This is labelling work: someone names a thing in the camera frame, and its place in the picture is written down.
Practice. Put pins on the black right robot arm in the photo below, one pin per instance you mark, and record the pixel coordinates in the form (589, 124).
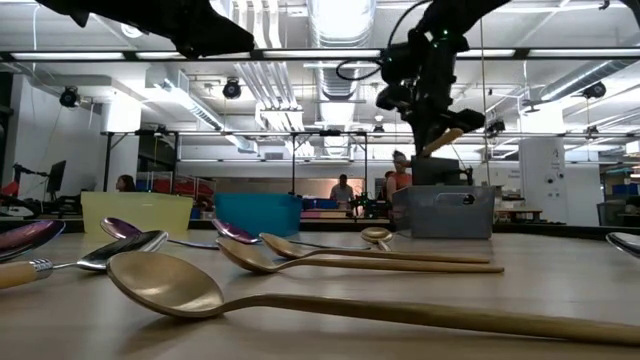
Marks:
(465, 12)

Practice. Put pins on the blue plastic bin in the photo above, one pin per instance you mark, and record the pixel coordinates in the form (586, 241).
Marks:
(257, 215)

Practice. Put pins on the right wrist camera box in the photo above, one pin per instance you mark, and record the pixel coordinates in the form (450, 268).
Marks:
(397, 65)

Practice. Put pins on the red storage crates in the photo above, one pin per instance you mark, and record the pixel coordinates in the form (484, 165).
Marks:
(185, 187)

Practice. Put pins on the black aluminium table frame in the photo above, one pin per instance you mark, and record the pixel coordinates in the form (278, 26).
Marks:
(550, 230)

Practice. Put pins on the black monitor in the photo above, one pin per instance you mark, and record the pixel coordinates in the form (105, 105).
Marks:
(435, 172)
(56, 175)

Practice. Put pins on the black hanging camera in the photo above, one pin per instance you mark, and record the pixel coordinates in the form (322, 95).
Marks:
(69, 97)
(496, 126)
(232, 89)
(595, 90)

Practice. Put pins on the silver air duct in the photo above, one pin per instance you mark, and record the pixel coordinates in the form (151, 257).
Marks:
(340, 80)

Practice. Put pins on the yellow translucent plastic bin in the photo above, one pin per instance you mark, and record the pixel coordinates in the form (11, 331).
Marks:
(140, 212)

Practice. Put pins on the grey plastic bin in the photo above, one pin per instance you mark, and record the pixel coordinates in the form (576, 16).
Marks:
(440, 220)

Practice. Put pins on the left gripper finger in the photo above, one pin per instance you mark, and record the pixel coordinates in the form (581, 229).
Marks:
(210, 30)

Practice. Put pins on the iridescent purple teal spoon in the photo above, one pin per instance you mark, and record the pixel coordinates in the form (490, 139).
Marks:
(120, 229)
(27, 237)
(232, 231)

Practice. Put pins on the matte gold spoon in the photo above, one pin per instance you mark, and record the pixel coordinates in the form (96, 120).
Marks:
(376, 234)
(165, 282)
(280, 246)
(245, 256)

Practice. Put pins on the person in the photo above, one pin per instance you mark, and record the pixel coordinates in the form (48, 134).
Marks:
(342, 192)
(126, 184)
(400, 182)

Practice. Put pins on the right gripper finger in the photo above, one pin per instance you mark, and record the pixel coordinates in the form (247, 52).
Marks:
(422, 127)
(467, 121)

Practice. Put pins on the black metal rig frame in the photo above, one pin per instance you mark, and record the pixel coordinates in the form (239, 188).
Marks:
(107, 160)

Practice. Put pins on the shelf with blue bins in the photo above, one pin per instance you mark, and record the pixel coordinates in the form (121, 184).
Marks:
(625, 190)

